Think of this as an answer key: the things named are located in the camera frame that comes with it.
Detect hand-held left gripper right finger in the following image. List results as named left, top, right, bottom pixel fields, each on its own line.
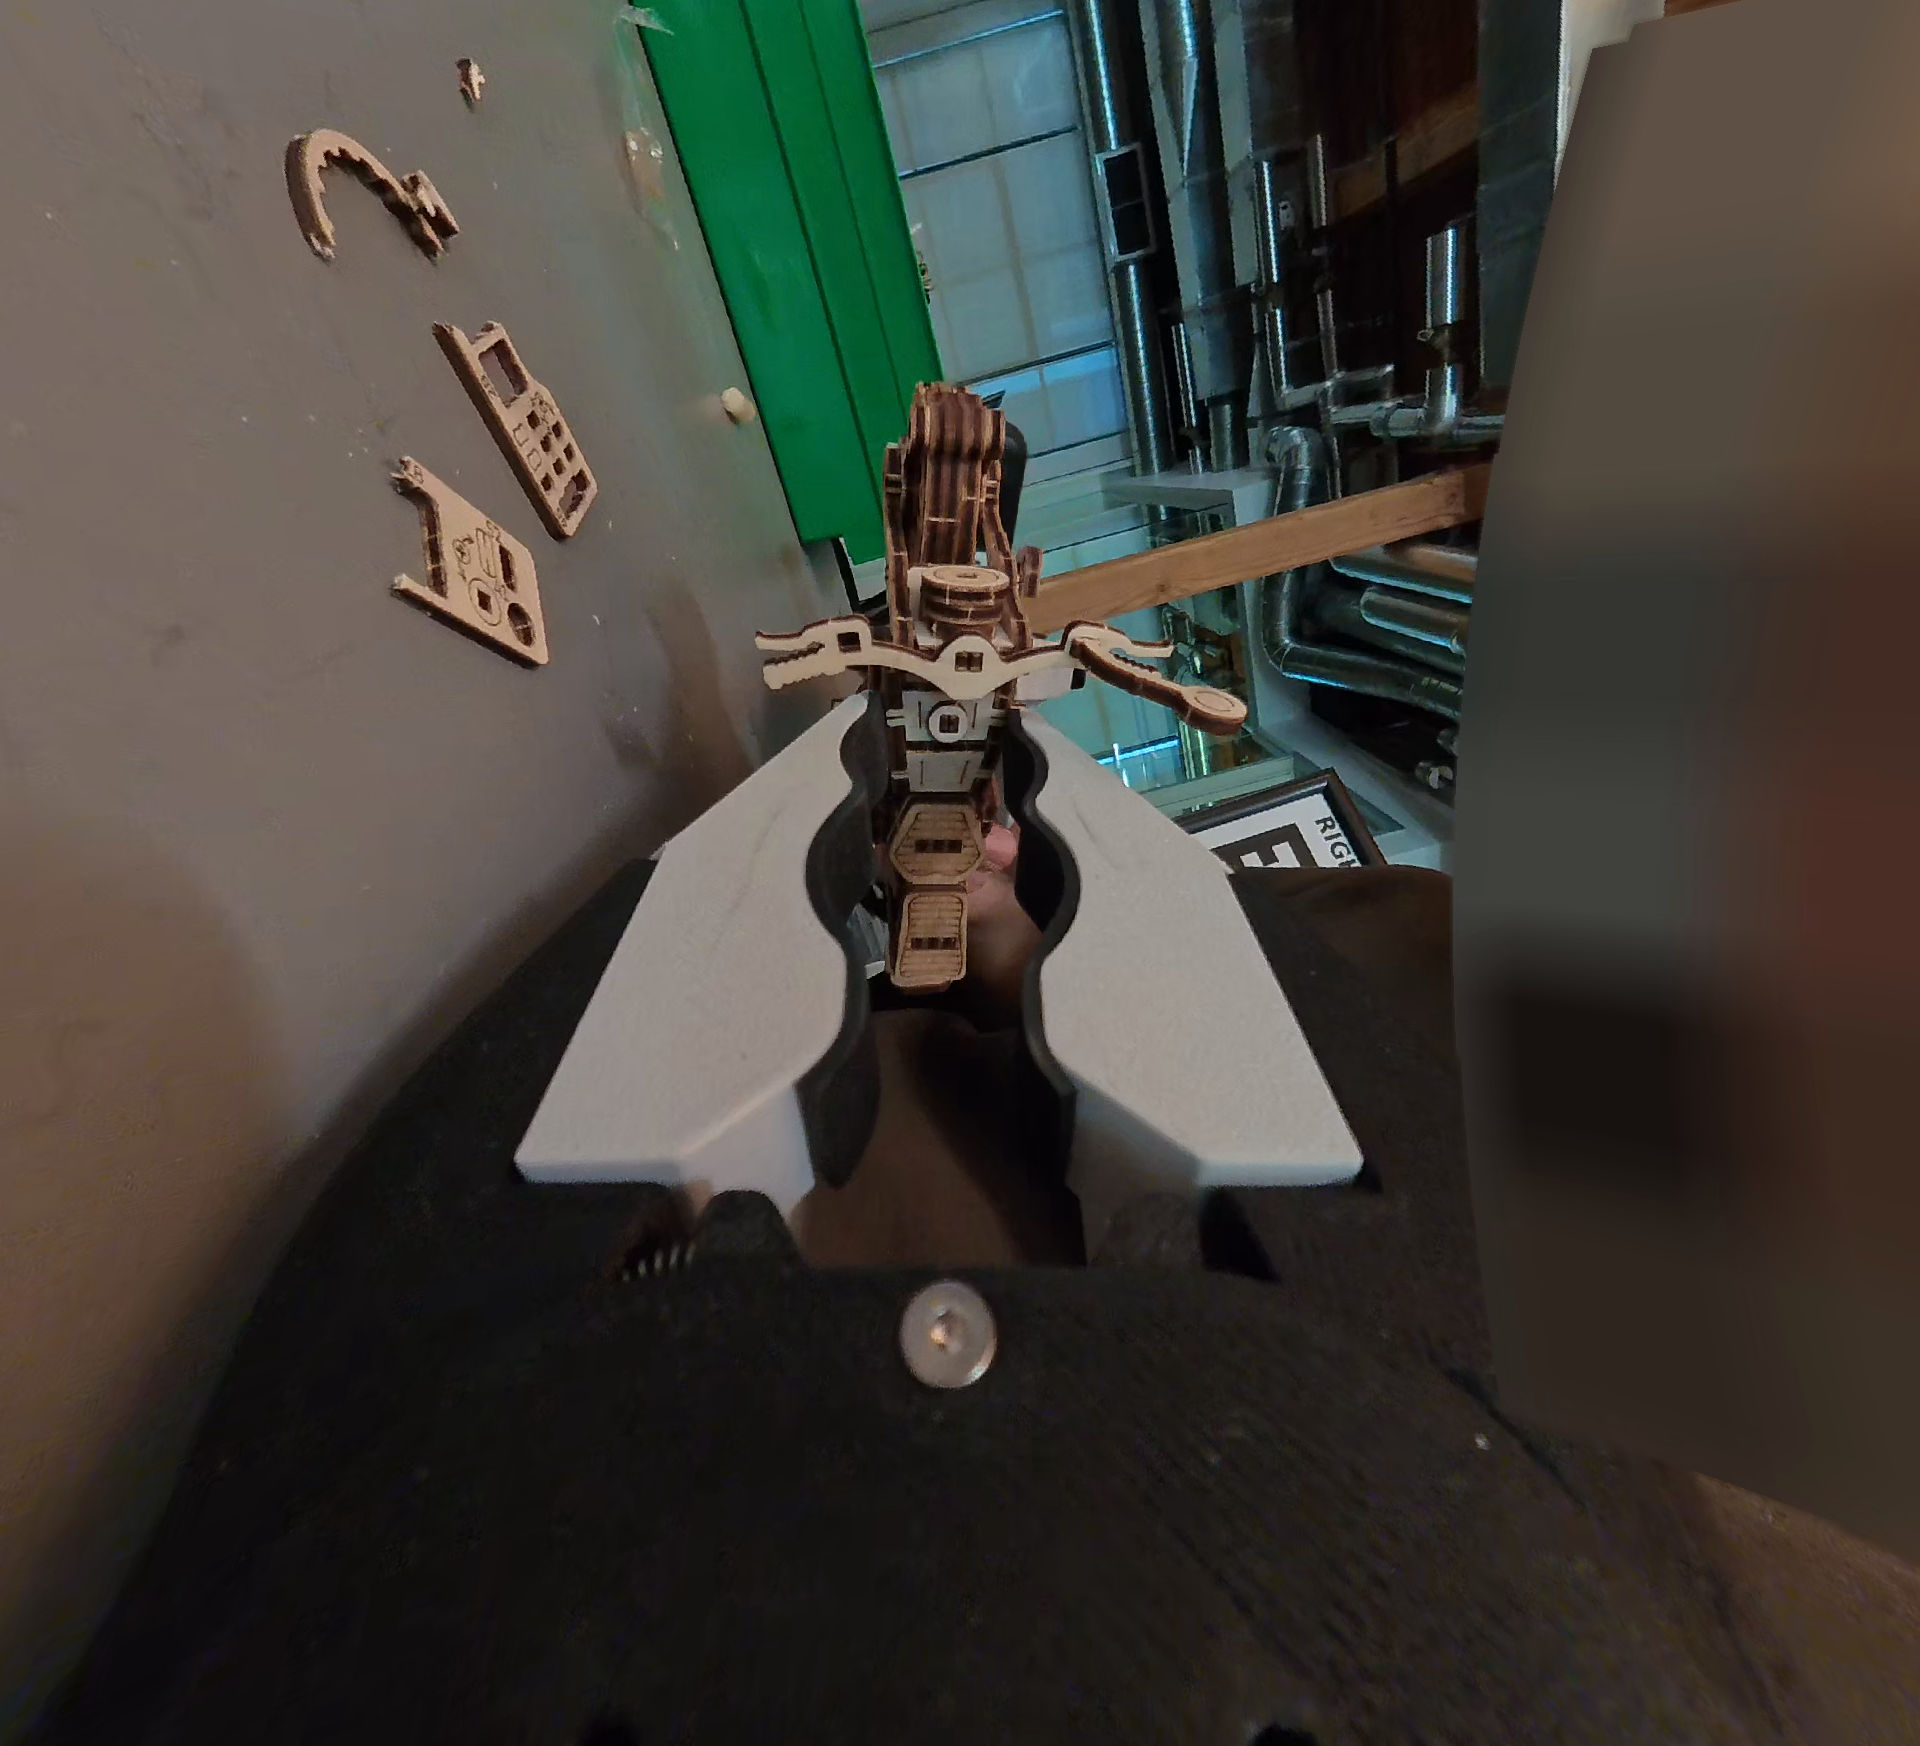
left=1019, top=709, right=1368, bottom=1197

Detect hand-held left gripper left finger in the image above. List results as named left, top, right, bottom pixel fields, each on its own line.
left=516, top=700, right=887, bottom=1203

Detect wooden motorcycle model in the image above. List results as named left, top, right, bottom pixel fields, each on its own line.
left=754, top=380, right=1251, bottom=998

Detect grey desk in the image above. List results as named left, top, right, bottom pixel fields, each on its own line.
left=0, top=0, right=887, bottom=1628

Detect wooden beam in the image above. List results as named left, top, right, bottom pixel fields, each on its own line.
left=1036, top=463, right=1488, bottom=616

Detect metal pipes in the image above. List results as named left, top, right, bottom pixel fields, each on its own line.
left=1244, top=142, right=1506, bottom=446

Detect angular wooden puzzle piece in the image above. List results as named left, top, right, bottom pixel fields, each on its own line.
left=390, top=457, right=551, bottom=668

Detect rectangular slotted wooden puzzle piece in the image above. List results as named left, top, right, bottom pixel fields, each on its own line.
left=432, top=322, right=600, bottom=542

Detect large window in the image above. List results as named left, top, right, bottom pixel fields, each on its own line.
left=863, top=21, right=1146, bottom=431

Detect green plastic bin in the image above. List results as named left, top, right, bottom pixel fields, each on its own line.
left=621, top=0, right=948, bottom=545

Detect curved wooden puzzle piece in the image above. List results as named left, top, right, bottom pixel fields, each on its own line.
left=286, top=132, right=458, bottom=266

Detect flexible silver duct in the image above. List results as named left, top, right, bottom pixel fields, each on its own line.
left=1257, top=427, right=1480, bottom=734

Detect silver ventilation duct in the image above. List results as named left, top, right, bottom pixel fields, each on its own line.
left=1049, top=0, right=1194, bottom=473

